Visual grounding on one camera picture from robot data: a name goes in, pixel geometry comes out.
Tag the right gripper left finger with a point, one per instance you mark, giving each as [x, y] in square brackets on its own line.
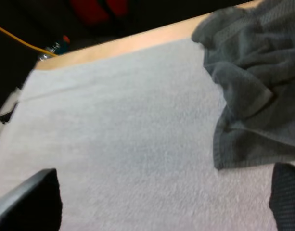
[29, 207]

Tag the grey-green towel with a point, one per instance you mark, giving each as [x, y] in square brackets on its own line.
[246, 33]
[246, 132]

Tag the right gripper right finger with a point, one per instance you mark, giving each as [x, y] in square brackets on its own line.
[288, 199]

